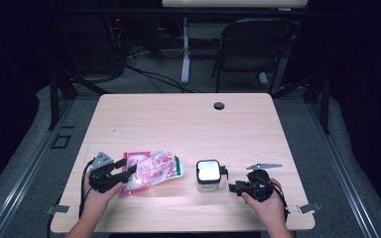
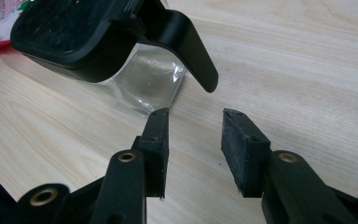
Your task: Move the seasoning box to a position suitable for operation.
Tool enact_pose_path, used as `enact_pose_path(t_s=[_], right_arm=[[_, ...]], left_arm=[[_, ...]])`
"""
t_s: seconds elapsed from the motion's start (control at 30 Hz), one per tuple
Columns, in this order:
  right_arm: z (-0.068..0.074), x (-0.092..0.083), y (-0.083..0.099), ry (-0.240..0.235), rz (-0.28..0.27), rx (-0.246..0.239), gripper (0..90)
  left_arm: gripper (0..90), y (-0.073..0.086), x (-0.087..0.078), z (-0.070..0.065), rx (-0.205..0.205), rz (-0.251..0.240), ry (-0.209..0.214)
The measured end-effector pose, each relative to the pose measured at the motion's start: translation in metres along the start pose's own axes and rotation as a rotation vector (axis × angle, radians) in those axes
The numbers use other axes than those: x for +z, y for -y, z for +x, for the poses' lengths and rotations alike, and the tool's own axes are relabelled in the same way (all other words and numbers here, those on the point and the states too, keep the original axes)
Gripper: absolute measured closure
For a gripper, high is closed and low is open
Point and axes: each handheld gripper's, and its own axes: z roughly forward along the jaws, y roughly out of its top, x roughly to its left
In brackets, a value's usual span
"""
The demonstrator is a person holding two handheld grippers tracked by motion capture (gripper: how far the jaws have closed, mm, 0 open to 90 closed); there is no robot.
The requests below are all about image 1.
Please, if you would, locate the grey metal rail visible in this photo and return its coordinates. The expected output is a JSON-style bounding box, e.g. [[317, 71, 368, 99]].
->
[[306, 98, 380, 238], [0, 97, 77, 238]]

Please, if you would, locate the black metal stand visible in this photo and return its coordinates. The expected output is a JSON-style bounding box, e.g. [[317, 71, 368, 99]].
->
[[48, 70, 110, 132], [271, 70, 331, 135]]

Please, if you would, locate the clear square jar black lid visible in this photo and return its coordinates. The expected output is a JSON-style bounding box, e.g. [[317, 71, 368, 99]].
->
[[195, 159, 229, 193]]

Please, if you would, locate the left hand-held gripper cable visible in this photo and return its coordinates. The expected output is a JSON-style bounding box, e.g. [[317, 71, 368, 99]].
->
[[78, 159, 95, 219]]

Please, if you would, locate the black computer tower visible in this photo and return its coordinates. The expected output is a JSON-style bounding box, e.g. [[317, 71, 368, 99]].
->
[[56, 13, 127, 75]]

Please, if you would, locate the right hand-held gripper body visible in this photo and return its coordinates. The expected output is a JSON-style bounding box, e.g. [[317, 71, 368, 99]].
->
[[241, 163, 283, 203]]

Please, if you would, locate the hand-held gripper cable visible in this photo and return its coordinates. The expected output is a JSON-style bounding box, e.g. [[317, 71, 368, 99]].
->
[[271, 180, 291, 222], [78, 159, 95, 219]]

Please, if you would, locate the white desk leg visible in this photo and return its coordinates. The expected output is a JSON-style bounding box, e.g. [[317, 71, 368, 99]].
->
[[181, 16, 191, 84], [257, 71, 270, 87]]

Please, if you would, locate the black floor cable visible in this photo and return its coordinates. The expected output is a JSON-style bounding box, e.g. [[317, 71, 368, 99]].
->
[[125, 62, 196, 93]]

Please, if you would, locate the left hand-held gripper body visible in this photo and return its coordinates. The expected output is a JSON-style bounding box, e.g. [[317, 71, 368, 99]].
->
[[88, 151, 130, 194]]

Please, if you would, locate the right hand-held gripper cable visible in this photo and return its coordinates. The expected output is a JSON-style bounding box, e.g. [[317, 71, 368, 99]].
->
[[271, 180, 291, 222]]

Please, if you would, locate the grey metal bracket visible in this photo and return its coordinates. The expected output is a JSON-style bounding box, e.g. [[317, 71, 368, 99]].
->
[[297, 201, 322, 214], [45, 204, 70, 215]]

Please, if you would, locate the pink and white plastic bag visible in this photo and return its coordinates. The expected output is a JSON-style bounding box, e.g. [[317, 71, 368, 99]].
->
[[118, 149, 185, 198]]

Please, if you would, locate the person's left hand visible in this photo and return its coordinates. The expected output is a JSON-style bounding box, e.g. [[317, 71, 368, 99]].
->
[[82, 172, 124, 217]]

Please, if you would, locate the black folding chair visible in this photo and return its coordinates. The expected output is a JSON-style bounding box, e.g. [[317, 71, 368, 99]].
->
[[211, 18, 301, 95]]

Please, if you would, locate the person's right hand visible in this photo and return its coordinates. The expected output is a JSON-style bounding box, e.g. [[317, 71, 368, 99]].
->
[[241, 178, 289, 231]]

